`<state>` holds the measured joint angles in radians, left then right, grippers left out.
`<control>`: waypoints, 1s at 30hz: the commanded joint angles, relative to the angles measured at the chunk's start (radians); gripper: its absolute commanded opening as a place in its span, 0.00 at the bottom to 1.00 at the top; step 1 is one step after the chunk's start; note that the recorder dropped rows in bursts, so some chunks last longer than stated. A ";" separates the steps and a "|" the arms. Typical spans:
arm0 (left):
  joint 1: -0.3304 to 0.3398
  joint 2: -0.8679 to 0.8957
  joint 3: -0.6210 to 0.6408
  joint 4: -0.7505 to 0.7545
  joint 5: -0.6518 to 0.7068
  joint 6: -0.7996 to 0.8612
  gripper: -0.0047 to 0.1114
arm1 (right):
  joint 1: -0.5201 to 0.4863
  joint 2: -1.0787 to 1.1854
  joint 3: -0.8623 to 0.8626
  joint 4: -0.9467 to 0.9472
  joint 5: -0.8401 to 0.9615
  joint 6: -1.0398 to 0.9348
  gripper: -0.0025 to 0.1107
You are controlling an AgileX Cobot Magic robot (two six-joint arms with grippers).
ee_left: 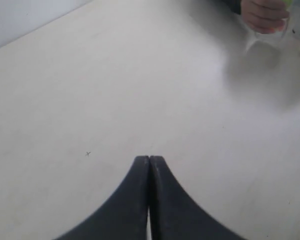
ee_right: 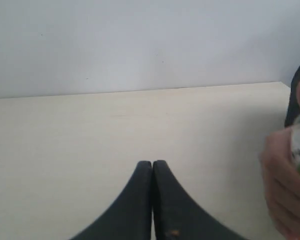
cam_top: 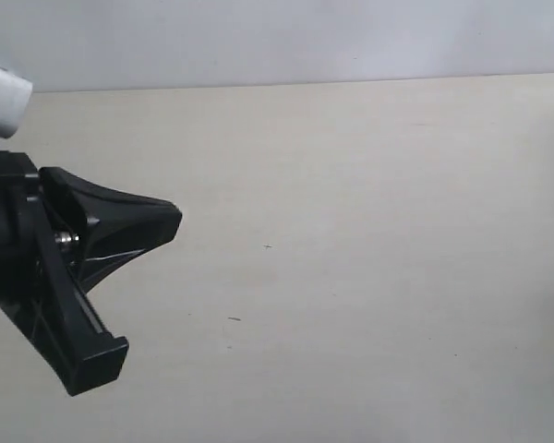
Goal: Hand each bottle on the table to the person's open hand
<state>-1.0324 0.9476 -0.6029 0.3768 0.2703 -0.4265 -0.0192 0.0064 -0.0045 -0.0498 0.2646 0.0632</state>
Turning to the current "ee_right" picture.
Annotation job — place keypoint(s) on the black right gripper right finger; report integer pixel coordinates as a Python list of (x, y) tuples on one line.
[(177, 216)]

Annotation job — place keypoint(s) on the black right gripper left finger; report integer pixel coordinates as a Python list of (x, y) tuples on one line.
[(129, 217)]

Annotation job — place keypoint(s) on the open bare human hand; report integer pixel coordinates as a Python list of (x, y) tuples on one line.
[(281, 184)]

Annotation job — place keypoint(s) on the black sleeved forearm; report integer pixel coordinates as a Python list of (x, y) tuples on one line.
[(293, 109)]

